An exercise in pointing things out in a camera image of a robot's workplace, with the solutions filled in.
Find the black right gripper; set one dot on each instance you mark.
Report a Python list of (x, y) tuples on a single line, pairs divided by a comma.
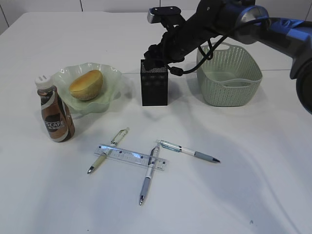
[(212, 18)]

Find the sugared bread bun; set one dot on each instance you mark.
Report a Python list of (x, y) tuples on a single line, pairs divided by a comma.
[(87, 86)]

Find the transparent plastic ruler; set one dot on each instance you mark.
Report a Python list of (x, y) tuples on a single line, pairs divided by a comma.
[(131, 157)]

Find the brown Nescafe coffee bottle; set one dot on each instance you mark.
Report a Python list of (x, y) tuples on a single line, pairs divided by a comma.
[(54, 111)]

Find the black blue right robot arm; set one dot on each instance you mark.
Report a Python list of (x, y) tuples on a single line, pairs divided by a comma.
[(241, 20)]

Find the black mesh pen holder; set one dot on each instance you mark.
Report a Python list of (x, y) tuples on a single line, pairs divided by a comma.
[(154, 84)]

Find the green glass ruffled plate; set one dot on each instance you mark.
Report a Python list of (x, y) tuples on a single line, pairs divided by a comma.
[(111, 87)]

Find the green plastic woven basket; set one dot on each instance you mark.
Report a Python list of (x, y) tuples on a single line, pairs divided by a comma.
[(231, 78)]

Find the clear grey right pen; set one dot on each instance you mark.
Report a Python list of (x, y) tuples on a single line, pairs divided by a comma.
[(180, 149)]

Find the beige grip pen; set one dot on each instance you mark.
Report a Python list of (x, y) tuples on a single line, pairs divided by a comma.
[(114, 142)]

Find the white grey middle pen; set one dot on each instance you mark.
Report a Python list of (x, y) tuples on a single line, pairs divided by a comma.
[(149, 174)]

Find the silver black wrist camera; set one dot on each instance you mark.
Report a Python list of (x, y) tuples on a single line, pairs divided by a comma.
[(168, 16)]

